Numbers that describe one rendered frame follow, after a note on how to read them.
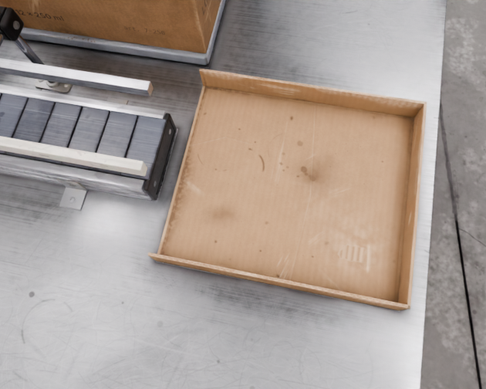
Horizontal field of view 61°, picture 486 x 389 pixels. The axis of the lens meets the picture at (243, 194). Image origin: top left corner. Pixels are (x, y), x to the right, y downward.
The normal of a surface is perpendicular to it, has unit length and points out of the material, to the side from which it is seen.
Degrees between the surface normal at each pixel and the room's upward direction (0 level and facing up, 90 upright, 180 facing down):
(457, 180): 0
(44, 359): 0
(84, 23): 90
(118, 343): 0
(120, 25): 90
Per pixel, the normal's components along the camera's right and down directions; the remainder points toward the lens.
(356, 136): -0.05, -0.32
